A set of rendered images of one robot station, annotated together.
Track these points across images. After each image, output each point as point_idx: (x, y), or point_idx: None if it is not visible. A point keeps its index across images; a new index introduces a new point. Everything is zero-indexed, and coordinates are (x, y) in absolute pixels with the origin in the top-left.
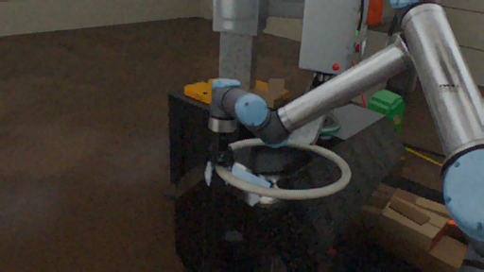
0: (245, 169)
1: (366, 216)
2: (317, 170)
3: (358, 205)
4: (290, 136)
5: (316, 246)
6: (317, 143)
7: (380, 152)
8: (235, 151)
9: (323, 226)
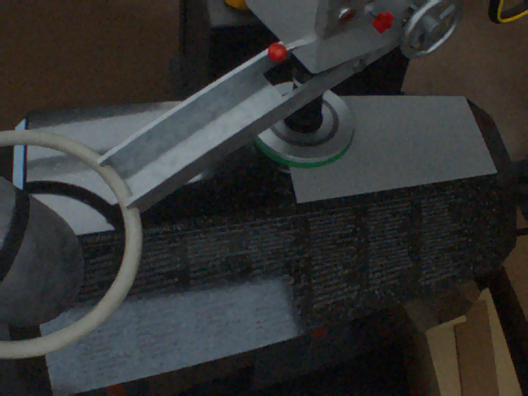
0: (24, 180)
1: (273, 361)
2: (152, 249)
3: (228, 348)
4: (130, 156)
5: (60, 376)
6: (224, 180)
7: (402, 257)
8: (57, 127)
9: (100, 353)
